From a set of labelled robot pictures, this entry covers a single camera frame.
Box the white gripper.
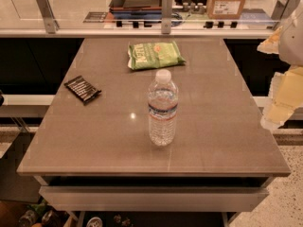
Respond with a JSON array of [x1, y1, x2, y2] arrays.
[[257, 1, 303, 131]]

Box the clear plastic water bottle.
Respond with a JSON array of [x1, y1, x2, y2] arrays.
[[148, 69, 178, 147]]

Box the cardboard box with label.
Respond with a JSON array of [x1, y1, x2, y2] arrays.
[[206, 0, 245, 19]]

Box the green chip bag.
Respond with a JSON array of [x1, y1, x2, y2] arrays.
[[128, 42, 186, 71]]

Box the stacked trays behind glass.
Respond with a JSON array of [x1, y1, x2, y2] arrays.
[[109, 0, 162, 23]]

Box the white table drawer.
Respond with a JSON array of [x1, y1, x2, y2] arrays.
[[40, 186, 268, 212]]

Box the black striped snack packet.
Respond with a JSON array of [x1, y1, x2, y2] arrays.
[[64, 76, 101, 105]]

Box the right metal glass bracket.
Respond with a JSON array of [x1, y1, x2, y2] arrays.
[[266, 0, 301, 30]]

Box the metal glass bracket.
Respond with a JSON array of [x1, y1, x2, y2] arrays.
[[161, 0, 172, 34], [36, 0, 59, 34], [266, 0, 301, 30]]

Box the middle metal glass bracket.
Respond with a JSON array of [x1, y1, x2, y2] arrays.
[[161, 0, 172, 34]]

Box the left metal glass bracket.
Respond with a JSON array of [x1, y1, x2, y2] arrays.
[[36, 0, 59, 34]]

